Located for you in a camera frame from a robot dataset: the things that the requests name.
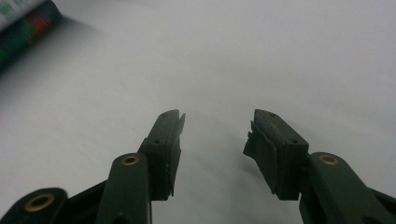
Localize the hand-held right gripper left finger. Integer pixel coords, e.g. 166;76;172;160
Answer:
94;108;187;224

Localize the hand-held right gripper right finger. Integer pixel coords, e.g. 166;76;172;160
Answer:
242;108;396;224

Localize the white book with green print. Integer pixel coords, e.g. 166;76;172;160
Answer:
0;0;64;71

